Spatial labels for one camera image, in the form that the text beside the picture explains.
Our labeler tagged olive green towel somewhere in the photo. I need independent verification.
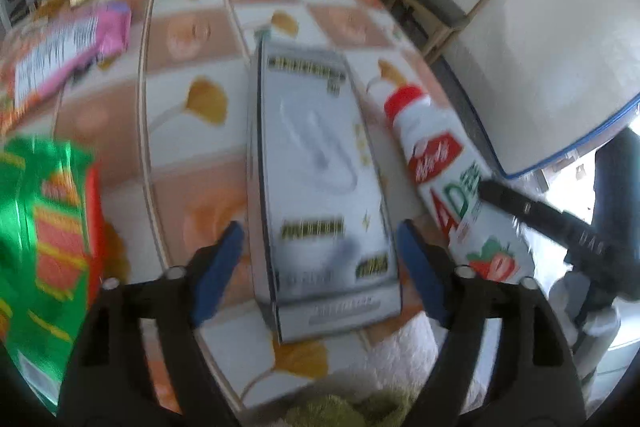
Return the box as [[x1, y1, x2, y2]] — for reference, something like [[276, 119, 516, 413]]
[[285, 387, 426, 427]]

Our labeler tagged green red snack packet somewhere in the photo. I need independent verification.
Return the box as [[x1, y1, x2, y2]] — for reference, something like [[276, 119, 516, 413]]
[[0, 134, 106, 414]]

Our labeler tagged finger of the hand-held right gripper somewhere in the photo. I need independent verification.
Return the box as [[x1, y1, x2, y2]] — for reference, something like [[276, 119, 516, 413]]
[[477, 179, 567, 238]]

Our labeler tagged person's right hand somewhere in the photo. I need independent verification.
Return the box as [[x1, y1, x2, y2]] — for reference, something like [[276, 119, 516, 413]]
[[547, 267, 622, 378]]

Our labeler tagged grey rectangular box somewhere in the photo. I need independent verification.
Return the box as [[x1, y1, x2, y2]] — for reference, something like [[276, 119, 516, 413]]
[[245, 38, 404, 346]]

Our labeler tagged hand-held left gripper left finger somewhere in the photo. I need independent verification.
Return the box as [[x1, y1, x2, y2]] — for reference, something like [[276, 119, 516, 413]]
[[57, 221, 246, 427]]

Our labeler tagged white milk bottle red cap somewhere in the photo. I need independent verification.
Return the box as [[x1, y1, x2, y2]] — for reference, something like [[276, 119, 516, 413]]
[[382, 86, 537, 286]]

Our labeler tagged white mattress with blue edge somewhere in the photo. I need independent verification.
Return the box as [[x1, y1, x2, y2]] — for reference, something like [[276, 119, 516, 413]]
[[434, 0, 640, 180]]

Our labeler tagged orange leaf print tablecloth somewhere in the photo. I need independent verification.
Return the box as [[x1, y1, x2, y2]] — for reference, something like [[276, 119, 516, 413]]
[[0, 0, 481, 414]]

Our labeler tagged pink snack packet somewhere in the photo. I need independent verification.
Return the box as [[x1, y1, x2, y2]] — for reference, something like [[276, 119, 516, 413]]
[[0, 3, 133, 112]]

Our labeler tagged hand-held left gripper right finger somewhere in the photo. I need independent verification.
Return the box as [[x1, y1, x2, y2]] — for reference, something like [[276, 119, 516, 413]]
[[397, 219, 588, 427]]

